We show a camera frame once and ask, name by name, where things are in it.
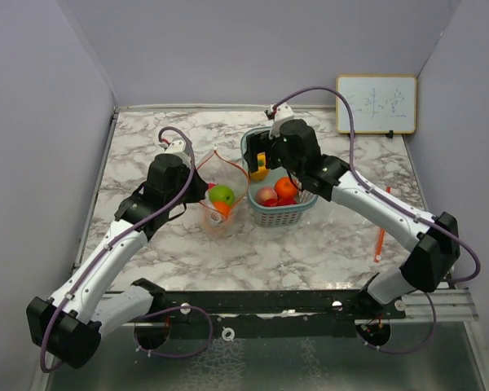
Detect green toy apple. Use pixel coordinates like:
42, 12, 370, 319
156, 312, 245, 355
209, 185, 235, 206

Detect orange toy persimmon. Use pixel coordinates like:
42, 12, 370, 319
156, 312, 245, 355
212, 201, 231, 218

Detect yellow toy bell pepper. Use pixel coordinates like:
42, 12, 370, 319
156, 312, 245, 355
249, 152, 270, 182

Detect clear zip bag orange zipper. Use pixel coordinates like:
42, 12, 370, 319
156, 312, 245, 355
196, 147, 249, 238

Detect red toy apple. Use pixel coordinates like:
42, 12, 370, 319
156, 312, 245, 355
205, 210, 226, 226

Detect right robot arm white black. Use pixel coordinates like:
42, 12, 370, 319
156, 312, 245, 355
243, 119, 460, 319

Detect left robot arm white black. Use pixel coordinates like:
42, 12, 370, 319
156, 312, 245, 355
26, 152, 208, 373

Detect orange toy tangerine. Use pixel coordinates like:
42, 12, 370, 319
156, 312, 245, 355
274, 176, 299, 200

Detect pink toy peach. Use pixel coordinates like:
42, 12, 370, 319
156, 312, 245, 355
254, 187, 278, 205

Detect red toy pepper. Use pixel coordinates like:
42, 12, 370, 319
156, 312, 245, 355
262, 198, 297, 208

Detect blue white plastic basket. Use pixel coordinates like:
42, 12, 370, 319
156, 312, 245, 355
240, 125, 319, 228

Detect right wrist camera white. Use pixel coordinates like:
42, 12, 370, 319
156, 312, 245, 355
265, 103, 294, 139

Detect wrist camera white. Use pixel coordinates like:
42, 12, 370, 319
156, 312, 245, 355
265, 103, 294, 139
157, 138, 191, 158

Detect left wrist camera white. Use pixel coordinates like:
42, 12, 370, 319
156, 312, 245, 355
157, 138, 191, 158

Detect small whiteboard wooden frame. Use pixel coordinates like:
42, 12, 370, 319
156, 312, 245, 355
336, 75, 417, 134

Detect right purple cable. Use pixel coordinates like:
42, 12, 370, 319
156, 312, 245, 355
272, 86, 482, 284

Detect purple cable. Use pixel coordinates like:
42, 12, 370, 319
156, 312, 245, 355
39, 126, 196, 374
272, 86, 482, 284

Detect black mounting rail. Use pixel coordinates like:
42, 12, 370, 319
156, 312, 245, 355
133, 279, 405, 340

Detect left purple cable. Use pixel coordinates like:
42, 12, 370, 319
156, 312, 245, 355
39, 126, 196, 374

